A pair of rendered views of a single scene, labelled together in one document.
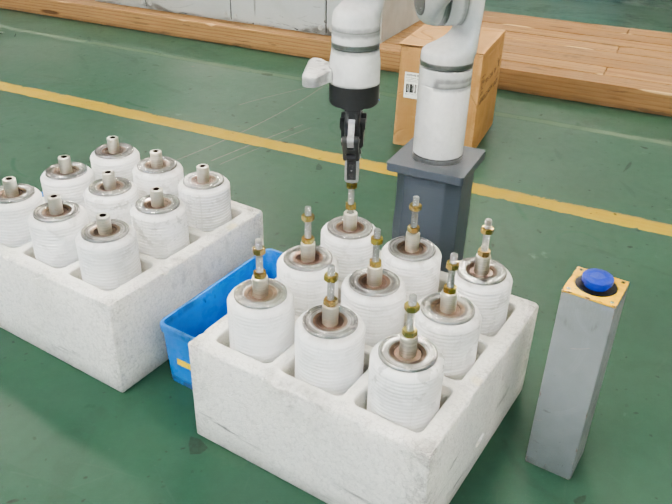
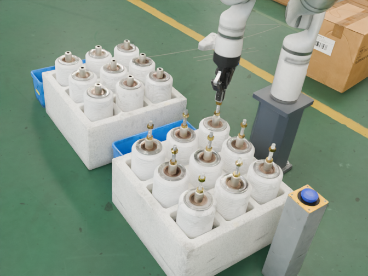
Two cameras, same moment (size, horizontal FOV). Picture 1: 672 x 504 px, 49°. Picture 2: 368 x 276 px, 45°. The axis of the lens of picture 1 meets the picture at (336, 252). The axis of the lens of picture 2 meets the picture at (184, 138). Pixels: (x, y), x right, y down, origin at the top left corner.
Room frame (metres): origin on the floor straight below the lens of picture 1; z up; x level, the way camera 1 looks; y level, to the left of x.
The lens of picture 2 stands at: (-0.03, -0.29, 1.05)
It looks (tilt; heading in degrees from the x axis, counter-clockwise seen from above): 38 degrees down; 19
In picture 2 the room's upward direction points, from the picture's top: 7 degrees clockwise
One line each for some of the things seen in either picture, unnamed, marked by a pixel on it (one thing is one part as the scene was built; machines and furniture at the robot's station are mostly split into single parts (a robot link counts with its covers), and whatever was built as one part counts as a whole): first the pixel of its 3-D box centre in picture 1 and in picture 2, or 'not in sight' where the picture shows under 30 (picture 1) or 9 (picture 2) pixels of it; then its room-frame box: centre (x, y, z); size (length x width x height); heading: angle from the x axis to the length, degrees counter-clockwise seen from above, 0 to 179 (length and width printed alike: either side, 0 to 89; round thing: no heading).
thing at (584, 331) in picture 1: (573, 378); (292, 240); (0.81, -0.34, 0.16); 0.07 x 0.07 x 0.31; 58
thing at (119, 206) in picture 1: (116, 231); (113, 90); (1.19, 0.41, 0.16); 0.10 x 0.10 x 0.18
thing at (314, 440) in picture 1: (369, 368); (200, 198); (0.90, -0.06, 0.09); 0.39 x 0.39 x 0.18; 58
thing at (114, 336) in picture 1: (121, 263); (113, 105); (1.19, 0.41, 0.09); 0.39 x 0.39 x 0.18; 58
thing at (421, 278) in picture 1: (407, 296); (234, 168); (1.00, -0.12, 0.16); 0.10 x 0.10 x 0.18
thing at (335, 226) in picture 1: (349, 227); (214, 124); (1.06, -0.02, 0.25); 0.08 x 0.08 x 0.01
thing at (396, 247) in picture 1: (411, 248); (239, 145); (1.00, -0.12, 0.25); 0.08 x 0.08 x 0.01
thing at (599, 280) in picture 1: (597, 281); (309, 196); (0.80, -0.34, 0.32); 0.04 x 0.04 x 0.02
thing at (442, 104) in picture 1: (441, 111); (289, 73); (1.25, -0.18, 0.39); 0.09 x 0.09 x 0.17; 65
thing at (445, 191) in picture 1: (429, 226); (273, 132); (1.25, -0.18, 0.15); 0.15 x 0.15 x 0.30; 65
